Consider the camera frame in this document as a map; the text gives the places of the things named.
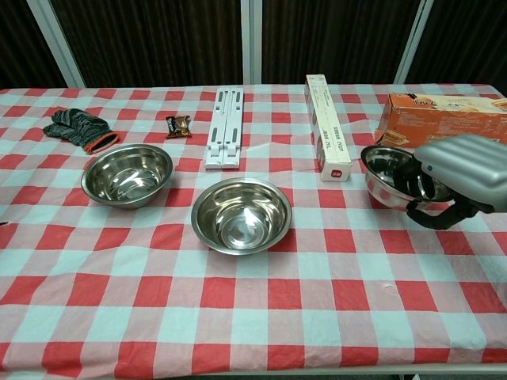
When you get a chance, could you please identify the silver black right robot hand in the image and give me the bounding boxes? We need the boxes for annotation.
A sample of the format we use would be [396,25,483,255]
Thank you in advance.
[391,133,507,231]

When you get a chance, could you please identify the steel bowl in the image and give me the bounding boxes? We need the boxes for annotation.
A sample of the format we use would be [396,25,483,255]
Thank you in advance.
[80,142,174,211]
[360,144,457,211]
[190,177,293,257]

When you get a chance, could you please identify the orange cardboard carton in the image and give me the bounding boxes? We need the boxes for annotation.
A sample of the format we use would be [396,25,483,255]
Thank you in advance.
[374,93,507,150]

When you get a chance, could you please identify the long white cardboard box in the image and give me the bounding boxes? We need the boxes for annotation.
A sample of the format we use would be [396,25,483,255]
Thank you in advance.
[303,74,353,183]

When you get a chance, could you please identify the white folding laptop stand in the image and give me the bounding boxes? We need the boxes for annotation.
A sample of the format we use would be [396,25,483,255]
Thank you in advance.
[204,88,246,171]

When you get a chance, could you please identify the red white checked tablecloth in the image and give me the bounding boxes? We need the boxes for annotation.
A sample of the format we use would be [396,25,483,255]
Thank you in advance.
[0,82,507,380]

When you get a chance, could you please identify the brown candy wrapper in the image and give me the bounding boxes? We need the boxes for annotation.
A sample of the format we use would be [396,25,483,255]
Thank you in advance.
[164,115,193,140]

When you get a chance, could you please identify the grey striped work glove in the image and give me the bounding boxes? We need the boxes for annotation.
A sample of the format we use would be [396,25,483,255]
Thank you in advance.
[42,108,120,156]

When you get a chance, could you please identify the white frame post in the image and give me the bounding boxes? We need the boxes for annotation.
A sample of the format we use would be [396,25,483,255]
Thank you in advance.
[25,0,86,89]
[240,0,264,85]
[393,0,435,85]

